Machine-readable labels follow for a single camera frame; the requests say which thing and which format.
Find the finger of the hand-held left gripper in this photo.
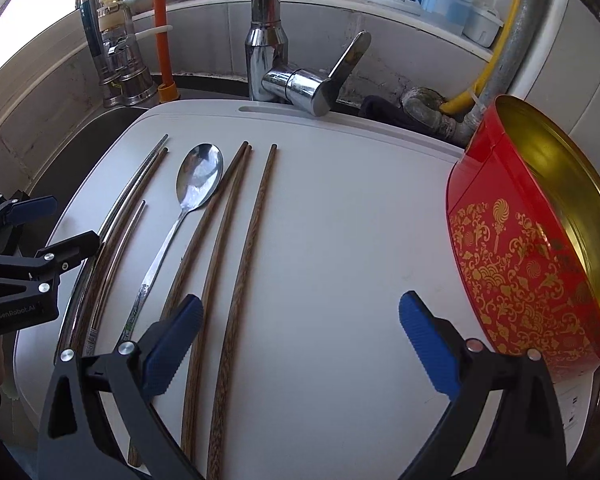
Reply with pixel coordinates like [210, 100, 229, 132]
[0, 195, 59, 256]
[0, 231, 102, 311]

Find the orange pipe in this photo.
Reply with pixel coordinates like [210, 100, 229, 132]
[152, 0, 179, 104]

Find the brown wooden chopstick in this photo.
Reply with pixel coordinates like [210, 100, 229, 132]
[179, 145, 253, 463]
[206, 144, 279, 480]
[127, 141, 249, 471]
[72, 147, 170, 363]

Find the yellow hose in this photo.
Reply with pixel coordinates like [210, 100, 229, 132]
[440, 0, 533, 116]

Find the white plastic board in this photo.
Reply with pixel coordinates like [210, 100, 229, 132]
[12, 100, 596, 480]

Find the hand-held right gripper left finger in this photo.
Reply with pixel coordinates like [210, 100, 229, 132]
[36, 294, 206, 480]

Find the chrome water filter tap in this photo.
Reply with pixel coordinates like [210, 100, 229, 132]
[75, 0, 160, 108]

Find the chrome kitchen faucet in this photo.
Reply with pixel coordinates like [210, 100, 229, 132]
[244, 0, 372, 117]

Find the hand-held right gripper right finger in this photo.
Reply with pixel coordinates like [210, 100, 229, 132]
[399, 291, 569, 480]

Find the stainless steel sink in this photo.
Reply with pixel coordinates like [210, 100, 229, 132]
[0, 105, 151, 241]

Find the red and gold round tin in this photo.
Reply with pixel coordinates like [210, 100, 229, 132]
[445, 94, 600, 386]

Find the metal spoon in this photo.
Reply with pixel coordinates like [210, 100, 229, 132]
[122, 142, 225, 346]

